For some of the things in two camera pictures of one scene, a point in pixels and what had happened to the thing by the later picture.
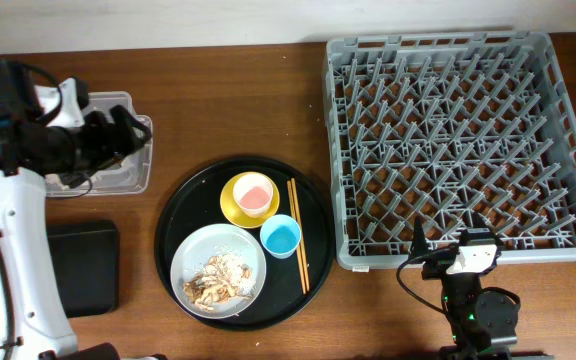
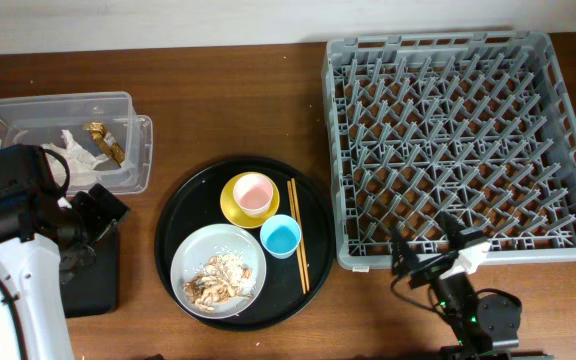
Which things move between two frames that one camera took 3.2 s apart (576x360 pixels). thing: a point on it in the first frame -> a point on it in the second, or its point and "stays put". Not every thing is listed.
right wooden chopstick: (300, 244) stays put
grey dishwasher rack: (450, 127) stays put
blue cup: (281, 235) stays put
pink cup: (253, 193) stays put
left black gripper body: (80, 150) -> (89, 218)
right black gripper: (438, 264) -> (406, 258)
